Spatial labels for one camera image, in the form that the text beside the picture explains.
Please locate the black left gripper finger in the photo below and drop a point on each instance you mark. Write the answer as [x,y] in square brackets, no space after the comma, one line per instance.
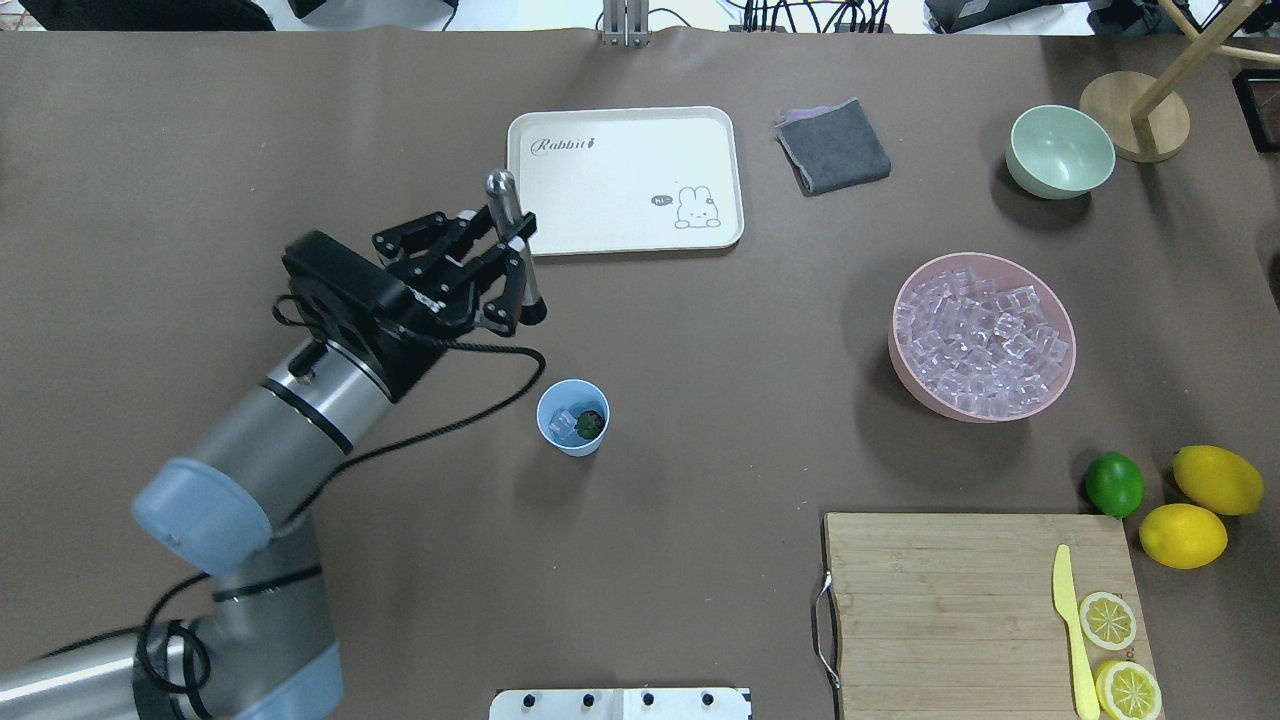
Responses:
[433,248]
[487,291]

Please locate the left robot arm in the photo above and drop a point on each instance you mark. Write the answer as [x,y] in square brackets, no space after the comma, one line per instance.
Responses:
[238,506]

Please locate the wooden cup stand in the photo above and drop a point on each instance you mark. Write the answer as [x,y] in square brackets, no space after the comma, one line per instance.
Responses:
[1143,116]

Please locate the lemon slice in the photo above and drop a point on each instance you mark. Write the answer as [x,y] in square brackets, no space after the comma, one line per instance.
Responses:
[1127,690]
[1108,621]

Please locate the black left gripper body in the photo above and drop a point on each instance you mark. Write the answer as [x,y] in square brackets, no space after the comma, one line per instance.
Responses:
[402,358]

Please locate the bamboo cutting board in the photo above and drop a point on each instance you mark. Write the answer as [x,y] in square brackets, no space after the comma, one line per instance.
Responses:
[949,615]

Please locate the mint green bowl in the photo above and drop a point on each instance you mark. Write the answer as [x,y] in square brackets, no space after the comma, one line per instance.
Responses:
[1058,153]

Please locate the green lime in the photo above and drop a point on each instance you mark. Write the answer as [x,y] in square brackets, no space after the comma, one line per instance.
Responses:
[1115,485]

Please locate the clear ice cube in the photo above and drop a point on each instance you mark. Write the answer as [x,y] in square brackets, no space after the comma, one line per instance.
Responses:
[560,427]

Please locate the yellow lemon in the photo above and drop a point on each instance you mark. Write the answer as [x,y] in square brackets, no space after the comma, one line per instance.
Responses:
[1183,536]
[1218,480]

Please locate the upper yellow lemon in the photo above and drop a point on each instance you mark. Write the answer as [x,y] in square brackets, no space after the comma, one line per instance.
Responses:
[1218,480]

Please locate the pink bowl of ice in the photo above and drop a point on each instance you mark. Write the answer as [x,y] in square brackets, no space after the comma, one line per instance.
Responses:
[978,338]

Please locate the red strawberry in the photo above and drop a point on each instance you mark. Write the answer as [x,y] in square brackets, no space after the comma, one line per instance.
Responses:
[589,424]

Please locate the steel muddler black tip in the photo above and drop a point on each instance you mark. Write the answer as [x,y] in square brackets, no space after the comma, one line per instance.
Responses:
[521,301]

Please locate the lower lemon slice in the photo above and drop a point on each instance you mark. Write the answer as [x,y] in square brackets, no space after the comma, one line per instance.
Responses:
[1127,690]

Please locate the yellow plastic knife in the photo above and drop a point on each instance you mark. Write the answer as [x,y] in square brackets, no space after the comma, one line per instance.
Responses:
[1083,694]

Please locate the light blue plastic cup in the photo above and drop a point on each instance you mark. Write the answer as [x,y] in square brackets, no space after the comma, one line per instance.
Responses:
[579,395]

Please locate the lower yellow lemon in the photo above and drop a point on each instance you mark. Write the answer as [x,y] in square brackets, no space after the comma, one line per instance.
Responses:
[1183,536]

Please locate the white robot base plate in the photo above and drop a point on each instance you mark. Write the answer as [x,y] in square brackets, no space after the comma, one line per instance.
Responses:
[623,703]

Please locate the upper lemon slice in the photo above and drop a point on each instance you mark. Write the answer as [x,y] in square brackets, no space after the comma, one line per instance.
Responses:
[1108,621]

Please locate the grey folded cloth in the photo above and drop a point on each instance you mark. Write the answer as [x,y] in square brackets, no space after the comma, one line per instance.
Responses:
[832,147]

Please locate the cream rabbit tray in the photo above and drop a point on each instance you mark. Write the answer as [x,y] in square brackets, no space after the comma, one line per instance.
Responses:
[628,180]

